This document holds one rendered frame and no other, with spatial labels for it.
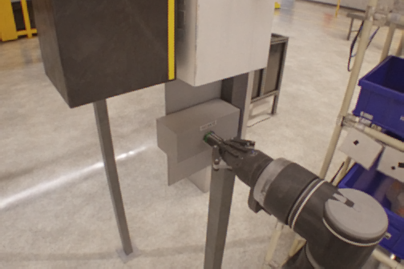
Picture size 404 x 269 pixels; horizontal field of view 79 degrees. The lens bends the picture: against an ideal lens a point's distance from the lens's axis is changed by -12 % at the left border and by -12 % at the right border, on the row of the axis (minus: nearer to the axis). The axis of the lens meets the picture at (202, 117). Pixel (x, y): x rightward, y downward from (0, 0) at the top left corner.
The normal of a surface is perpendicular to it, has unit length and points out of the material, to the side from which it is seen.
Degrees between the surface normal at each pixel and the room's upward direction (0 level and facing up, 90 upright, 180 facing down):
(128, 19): 90
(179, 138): 90
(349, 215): 0
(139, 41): 90
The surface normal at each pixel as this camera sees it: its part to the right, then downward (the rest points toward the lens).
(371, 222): 0.07, -0.82
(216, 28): 0.64, 0.40
